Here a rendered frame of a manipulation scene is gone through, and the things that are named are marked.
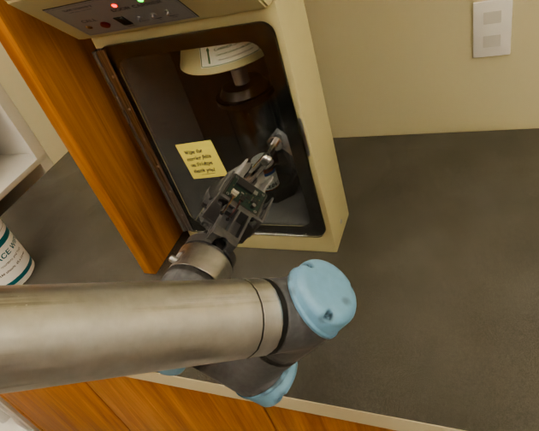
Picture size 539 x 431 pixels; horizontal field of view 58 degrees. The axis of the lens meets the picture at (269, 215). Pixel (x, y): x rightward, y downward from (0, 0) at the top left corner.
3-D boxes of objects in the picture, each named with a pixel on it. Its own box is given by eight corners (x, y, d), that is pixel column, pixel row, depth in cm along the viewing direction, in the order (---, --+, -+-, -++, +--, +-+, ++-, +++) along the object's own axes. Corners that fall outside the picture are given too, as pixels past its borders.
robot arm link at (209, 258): (207, 309, 64) (154, 277, 63) (220, 283, 67) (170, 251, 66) (231, 287, 59) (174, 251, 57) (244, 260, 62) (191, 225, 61)
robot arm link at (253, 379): (309, 389, 52) (223, 338, 50) (258, 422, 59) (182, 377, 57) (322, 332, 58) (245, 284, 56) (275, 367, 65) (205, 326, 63)
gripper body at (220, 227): (277, 196, 69) (248, 257, 61) (250, 225, 75) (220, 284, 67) (233, 165, 68) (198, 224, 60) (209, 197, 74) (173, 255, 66)
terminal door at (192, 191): (188, 229, 101) (97, 46, 77) (328, 235, 89) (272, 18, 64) (186, 232, 101) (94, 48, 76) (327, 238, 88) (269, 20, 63)
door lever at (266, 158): (257, 175, 83) (245, 166, 83) (286, 143, 76) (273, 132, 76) (245, 195, 80) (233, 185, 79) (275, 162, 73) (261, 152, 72)
